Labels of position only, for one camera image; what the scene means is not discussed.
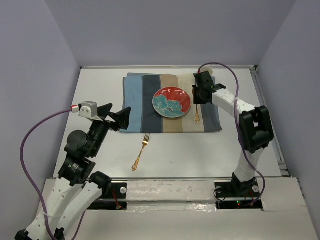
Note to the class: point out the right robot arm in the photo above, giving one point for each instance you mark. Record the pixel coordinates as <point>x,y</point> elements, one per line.
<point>254,130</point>

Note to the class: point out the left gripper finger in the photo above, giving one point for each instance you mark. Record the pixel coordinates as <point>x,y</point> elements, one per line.
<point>122,118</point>
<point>104,110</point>

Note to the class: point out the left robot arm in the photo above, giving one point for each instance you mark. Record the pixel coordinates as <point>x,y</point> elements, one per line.
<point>76,186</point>

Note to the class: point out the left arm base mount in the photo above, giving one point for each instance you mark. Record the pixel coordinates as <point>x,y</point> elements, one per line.
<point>114,200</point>

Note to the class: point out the gold spoon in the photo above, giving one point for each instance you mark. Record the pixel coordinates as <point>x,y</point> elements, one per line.
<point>197,114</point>

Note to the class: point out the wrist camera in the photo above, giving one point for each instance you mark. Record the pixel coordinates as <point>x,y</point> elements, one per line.
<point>206,69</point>
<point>86,109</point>

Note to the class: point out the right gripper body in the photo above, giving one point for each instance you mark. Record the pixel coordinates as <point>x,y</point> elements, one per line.
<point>198,99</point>

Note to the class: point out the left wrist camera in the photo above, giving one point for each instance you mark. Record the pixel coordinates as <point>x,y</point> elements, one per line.
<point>86,109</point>

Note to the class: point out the red and teal plate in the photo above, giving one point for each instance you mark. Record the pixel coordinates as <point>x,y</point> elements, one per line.
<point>171,102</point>

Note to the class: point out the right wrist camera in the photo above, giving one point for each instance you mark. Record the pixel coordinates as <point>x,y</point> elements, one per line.
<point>206,69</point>

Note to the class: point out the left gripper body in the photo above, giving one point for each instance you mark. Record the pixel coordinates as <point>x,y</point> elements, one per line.
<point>105,125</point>

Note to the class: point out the gold fork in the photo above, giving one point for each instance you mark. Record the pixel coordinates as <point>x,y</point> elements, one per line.
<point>145,142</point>

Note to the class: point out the striped cloth placemat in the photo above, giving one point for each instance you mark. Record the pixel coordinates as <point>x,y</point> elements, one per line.
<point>138,92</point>

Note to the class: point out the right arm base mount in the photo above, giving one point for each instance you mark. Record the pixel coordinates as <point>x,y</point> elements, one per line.
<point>228,199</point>

